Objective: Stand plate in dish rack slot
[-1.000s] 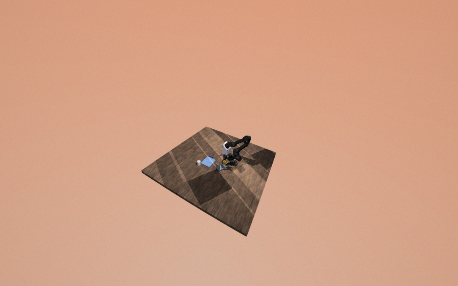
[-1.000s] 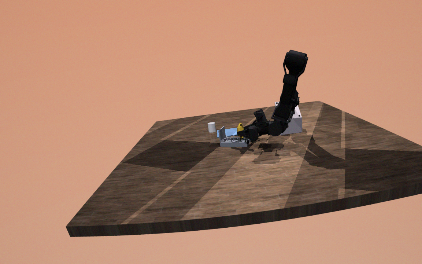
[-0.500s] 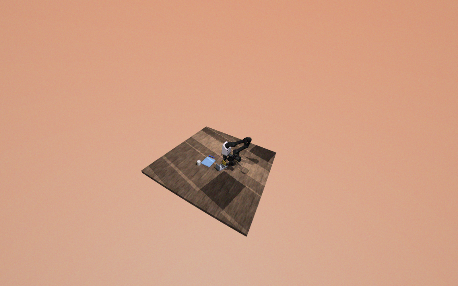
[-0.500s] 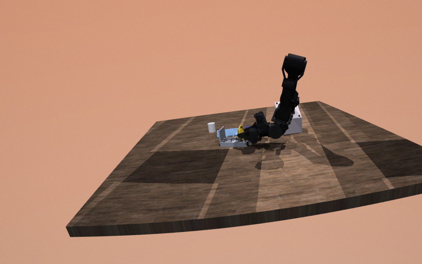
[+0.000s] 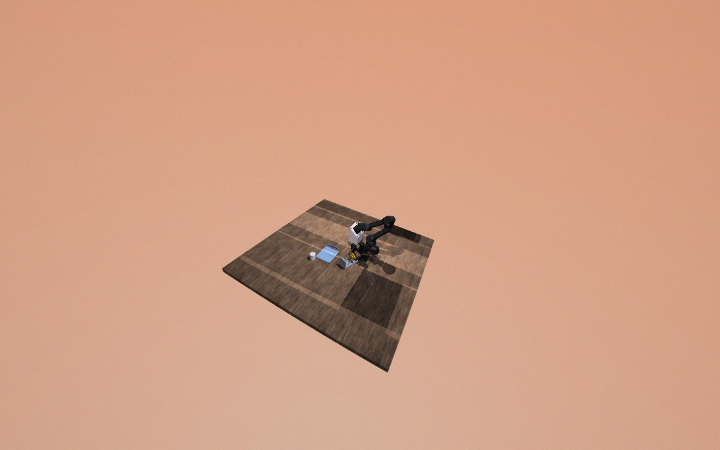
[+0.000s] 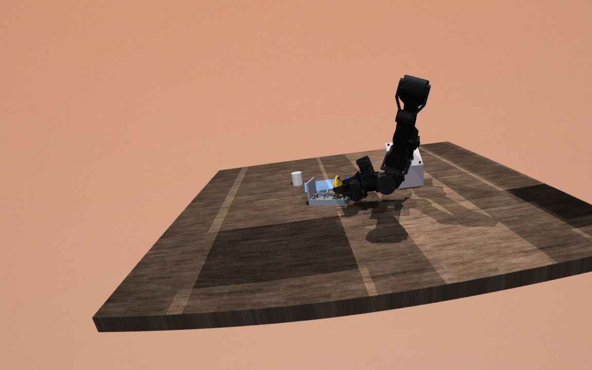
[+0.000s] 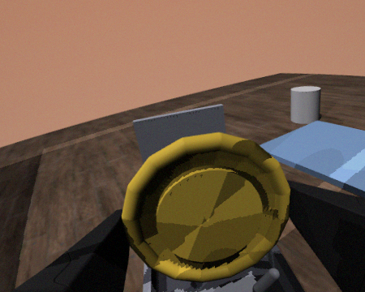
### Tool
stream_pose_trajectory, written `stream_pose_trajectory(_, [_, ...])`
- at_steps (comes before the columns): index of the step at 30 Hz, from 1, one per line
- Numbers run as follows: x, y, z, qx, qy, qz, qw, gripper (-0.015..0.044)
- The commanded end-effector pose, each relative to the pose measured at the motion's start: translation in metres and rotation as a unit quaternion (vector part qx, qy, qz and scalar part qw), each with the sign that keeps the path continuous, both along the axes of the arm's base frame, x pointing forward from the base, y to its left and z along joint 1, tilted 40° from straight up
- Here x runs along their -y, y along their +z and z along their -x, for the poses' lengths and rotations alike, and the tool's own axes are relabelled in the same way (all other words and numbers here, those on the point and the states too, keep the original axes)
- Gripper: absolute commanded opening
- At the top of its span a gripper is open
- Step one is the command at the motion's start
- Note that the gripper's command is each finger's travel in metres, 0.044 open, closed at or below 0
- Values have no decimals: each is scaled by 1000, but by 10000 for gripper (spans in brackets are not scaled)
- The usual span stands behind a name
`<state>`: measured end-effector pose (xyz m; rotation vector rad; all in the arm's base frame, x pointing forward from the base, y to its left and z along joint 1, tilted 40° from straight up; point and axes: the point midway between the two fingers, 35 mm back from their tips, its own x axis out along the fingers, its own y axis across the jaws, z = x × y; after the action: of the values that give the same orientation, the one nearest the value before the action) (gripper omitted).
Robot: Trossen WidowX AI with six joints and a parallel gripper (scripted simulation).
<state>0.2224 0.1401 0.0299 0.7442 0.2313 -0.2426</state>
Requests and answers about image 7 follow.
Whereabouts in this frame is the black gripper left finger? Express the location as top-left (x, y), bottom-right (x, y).
top-left (11, 208), bottom-right (130, 292)

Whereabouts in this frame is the shiny gold plate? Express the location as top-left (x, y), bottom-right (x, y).
top-left (121, 132), bottom-right (290, 283)

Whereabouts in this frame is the light blue mat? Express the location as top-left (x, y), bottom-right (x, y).
top-left (260, 120), bottom-right (365, 198)

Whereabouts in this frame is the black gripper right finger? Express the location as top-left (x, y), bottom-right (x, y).
top-left (287, 180), bottom-right (365, 292)

